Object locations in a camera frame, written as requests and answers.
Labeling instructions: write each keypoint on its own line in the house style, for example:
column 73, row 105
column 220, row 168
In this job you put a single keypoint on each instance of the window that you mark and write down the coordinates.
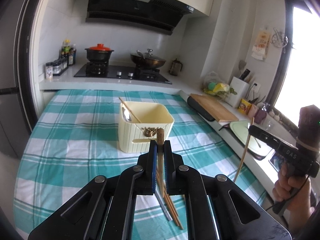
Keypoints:
column 300, row 67

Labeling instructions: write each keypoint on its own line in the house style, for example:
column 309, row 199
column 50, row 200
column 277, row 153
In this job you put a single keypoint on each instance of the hanging wall package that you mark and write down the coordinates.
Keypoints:
column 261, row 42

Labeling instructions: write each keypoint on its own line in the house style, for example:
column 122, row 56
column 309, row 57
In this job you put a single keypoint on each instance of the wooden chopstick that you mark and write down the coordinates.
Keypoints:
column 175, row 211
column 172, row 213
column 178, row 221
column 243, row 152
column 130, row 110

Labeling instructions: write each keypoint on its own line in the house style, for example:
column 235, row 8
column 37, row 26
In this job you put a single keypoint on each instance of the person's right forearm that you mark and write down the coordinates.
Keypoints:
column 302, row 212

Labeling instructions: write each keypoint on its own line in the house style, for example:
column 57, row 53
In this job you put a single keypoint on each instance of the black door frame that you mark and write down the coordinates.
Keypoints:
column 25, row 55

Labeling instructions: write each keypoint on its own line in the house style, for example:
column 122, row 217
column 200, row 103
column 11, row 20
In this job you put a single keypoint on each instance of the black clay pot red lid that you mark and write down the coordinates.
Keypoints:
column 98, row 53

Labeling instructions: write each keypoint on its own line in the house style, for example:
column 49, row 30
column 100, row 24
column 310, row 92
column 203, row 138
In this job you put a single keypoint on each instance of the white knife block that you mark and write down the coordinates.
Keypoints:
column 237, row 92

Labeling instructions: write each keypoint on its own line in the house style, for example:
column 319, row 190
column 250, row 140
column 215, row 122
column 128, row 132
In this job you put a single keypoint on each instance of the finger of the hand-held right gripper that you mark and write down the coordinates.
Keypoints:
column 262, row 136

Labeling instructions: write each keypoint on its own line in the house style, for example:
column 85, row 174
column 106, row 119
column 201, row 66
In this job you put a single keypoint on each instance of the metal spoon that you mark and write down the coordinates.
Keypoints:
column 165, row 208
column 125, row 116

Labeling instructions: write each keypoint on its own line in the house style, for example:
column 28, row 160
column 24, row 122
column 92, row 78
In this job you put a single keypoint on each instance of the person's right hand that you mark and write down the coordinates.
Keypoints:
column 282, row 187

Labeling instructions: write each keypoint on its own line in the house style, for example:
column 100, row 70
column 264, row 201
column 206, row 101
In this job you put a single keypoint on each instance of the purple cup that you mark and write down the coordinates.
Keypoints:
column 261, row 115

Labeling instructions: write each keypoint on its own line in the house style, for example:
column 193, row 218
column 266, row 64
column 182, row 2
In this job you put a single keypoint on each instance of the black gas cooktop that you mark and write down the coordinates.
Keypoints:
column 112, row 76

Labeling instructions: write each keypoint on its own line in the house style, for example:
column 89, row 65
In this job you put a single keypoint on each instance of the yellow food packet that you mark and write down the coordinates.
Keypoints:
column 245, row 106

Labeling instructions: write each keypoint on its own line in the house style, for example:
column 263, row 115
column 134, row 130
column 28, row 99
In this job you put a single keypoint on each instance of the green-label sauce bottle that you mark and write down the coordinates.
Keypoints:
column 65, row 48

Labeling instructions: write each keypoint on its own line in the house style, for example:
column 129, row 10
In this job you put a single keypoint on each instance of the plastic bag of produce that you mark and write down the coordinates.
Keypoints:
column 215, row 86

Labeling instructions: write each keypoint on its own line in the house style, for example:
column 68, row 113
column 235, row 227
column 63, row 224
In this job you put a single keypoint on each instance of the dark sauce bottle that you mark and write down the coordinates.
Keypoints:
column 72, row 57

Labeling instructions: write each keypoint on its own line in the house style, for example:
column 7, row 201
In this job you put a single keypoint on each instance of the light green cutting board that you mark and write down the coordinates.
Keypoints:
column 240, row 132

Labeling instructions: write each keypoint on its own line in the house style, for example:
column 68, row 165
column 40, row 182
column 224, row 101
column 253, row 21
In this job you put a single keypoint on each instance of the white power outlet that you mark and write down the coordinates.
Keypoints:
column 257, row 86

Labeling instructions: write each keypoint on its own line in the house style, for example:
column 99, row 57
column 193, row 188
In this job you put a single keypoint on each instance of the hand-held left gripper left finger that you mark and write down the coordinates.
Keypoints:
column 153, row 165

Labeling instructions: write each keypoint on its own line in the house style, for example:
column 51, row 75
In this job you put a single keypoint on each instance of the grey refrigerator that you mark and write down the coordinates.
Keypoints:
column 10, row 120

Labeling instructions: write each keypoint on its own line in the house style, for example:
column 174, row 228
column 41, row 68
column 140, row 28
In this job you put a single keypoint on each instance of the cream ribbed utensil basket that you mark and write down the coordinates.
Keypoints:
column 132, row 137

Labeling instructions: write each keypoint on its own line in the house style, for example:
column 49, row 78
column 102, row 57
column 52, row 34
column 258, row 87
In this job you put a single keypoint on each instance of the teal checkered tablecloth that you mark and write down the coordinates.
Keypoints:
column 75, row 130

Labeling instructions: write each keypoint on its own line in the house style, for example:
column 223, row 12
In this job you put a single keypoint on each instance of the black flat appliance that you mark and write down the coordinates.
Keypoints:
column 197, row 108

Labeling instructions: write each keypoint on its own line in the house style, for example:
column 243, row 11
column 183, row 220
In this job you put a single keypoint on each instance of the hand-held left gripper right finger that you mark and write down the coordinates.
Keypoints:
column 168, row 166

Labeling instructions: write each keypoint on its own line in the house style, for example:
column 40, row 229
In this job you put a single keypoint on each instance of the wok with glass lid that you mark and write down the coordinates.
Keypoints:
column 147, row 60

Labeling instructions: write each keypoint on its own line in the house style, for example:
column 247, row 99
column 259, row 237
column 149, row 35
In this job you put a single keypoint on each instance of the white spice shaker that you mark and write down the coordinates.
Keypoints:
column 49, row 71

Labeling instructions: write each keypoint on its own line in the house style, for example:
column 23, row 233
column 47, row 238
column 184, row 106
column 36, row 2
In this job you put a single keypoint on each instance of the clear drinking glass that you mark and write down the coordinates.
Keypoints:
column 269, row 124

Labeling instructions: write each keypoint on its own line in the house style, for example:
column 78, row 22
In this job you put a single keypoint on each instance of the black range hood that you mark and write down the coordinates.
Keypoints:
column 130, row 10

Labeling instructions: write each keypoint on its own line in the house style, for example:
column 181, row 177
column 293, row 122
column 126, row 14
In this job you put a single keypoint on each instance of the wooden cutting board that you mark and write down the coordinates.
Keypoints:
column 215, row 107

